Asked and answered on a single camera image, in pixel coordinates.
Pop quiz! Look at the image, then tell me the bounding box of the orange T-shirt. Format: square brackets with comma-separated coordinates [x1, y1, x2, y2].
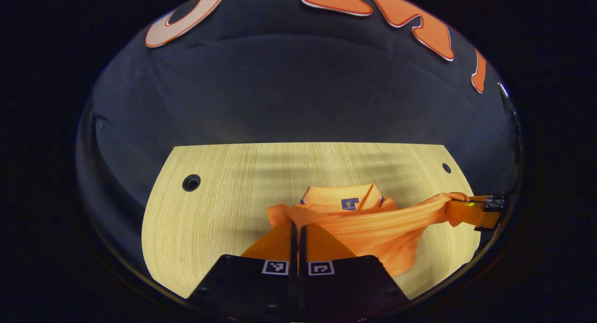
[266, 183, 470, 277]

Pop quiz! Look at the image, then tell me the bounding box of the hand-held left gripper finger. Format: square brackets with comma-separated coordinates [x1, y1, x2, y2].
[298, 223, 411, 323]
[187, 220, 299, 323]

